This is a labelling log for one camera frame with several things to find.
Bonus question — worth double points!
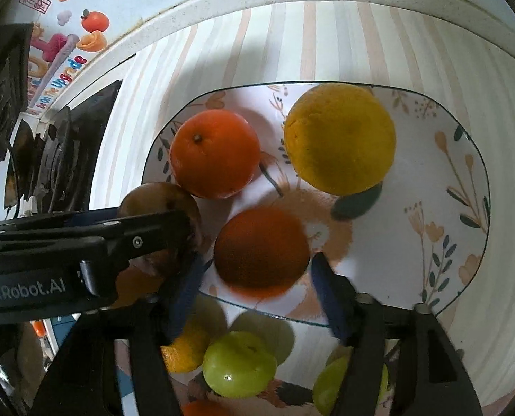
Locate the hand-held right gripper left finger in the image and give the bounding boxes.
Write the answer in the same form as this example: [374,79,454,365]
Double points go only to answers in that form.
[30,253,215,416]

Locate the green apple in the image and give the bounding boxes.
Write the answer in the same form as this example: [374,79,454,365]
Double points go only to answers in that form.
[313,347,390,415]
[202,330,279,399]

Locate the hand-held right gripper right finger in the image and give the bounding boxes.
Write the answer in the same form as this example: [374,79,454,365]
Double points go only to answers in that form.
[310,251,484,416]

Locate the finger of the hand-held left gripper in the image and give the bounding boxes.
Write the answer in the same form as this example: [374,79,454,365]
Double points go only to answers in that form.
[0,210,193,266]
[0,207,124,237]

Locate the small yellow orange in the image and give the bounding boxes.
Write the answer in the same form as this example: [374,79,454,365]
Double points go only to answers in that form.
[160,321,211,374]

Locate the large yellow orange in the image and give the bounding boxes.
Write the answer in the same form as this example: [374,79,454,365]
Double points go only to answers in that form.
[283,82,397,196]

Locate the bright orange tangerine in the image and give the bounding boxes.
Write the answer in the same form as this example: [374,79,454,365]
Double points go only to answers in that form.
[170,109,262,200]

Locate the black gas stove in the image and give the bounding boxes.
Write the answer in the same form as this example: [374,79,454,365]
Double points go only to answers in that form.
[6,80,124,218]

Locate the dark red-orange orange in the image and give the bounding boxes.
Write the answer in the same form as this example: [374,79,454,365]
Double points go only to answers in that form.
[214,207,311,301]

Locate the colourful wall sticker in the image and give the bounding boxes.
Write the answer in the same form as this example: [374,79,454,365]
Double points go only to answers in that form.
[19,0,112,115]

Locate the brown pear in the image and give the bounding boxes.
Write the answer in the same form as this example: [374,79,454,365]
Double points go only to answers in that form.
[118,182,204,279]

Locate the striped tablecloth with cat print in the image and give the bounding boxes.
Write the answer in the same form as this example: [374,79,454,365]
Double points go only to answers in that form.
[88,0,515,416]

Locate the floral white plate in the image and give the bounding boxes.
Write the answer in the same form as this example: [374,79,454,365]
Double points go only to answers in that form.
[142,82,492,328]

